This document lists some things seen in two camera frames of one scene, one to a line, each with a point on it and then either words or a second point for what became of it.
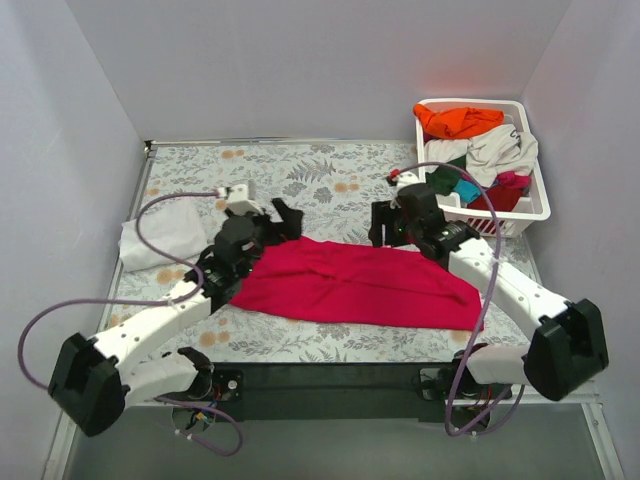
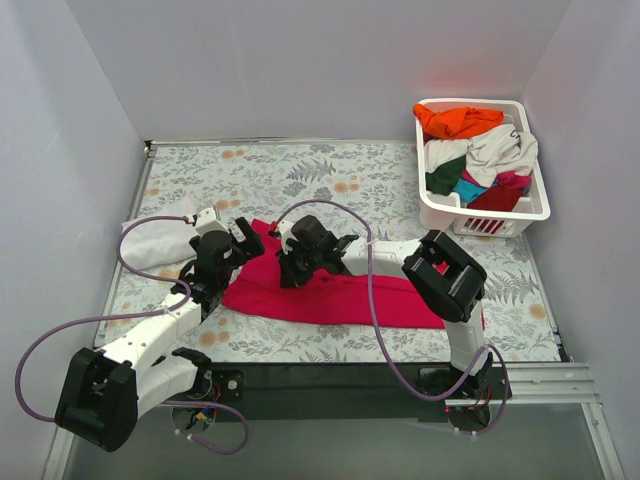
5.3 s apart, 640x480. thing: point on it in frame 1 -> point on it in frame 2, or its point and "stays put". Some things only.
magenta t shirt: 386,285 stays put
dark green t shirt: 445,178 stays put
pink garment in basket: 510,179 stays put
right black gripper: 386,226 -> 292,257
